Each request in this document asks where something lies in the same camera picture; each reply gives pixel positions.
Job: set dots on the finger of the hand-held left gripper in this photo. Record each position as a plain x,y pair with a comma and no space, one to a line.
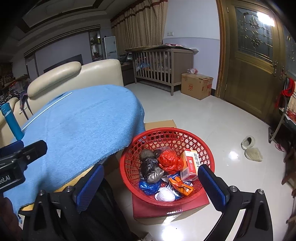
11,148
34,149

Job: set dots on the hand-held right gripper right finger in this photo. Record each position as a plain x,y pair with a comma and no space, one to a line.
214,185

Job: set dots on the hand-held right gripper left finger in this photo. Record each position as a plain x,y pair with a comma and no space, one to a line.
90,187

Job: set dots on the red and white medicine box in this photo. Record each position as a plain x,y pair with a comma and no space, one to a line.
190,166

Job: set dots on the orange snack wrapper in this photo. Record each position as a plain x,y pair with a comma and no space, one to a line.
181,187

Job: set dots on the white tissue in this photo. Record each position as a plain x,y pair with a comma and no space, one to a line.
165,194

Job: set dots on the red plastic bag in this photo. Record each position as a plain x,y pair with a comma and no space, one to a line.
170,160

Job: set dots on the blue plastic bag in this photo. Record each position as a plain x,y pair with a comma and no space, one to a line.
148,187

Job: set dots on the black plastic bag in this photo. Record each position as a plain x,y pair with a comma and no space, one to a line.
150,169

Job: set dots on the grey plastic bag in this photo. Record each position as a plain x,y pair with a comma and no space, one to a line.
146,154

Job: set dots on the red plastic basket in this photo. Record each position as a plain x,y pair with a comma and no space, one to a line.
150,136

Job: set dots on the person's left forearm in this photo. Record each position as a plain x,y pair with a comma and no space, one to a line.
8,220

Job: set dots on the round wooden table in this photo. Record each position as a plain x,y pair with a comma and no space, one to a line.
69,183

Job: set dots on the dark cloth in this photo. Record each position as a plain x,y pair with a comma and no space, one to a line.
104,208

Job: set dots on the blue bottle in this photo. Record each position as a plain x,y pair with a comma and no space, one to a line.
12,122

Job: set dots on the blue tablecloth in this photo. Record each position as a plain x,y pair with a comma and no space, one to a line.
81,129

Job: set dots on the thin white tube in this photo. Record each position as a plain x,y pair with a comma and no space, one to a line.
68,94

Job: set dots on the pink slipper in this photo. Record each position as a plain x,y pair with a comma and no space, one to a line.
279,147

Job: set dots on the flat brown cardboard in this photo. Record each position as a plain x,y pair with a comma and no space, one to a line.
161,124

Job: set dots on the metal rack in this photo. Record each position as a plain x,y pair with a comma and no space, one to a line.
277,125

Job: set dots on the black television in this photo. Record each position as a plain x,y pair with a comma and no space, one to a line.
62,63

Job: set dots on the brown cardboard box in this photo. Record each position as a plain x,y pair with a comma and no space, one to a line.
194,88

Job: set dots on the cream leather sofa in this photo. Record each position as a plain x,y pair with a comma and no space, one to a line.
99,74

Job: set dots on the clear plastic bottle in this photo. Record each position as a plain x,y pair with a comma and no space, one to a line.
192,71

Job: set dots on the shelf with plants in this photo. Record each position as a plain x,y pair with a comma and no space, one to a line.
95,46

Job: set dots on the red cloth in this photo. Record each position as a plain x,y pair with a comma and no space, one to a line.
288,90

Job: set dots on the wooden door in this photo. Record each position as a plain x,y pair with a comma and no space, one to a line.
247,69

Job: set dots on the wooden baby crib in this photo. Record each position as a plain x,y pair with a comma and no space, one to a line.
182,67

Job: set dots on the white standing air conditioner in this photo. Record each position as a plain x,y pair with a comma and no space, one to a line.
110,47

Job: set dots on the beige patterned curtain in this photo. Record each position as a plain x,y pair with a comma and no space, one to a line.
138,23

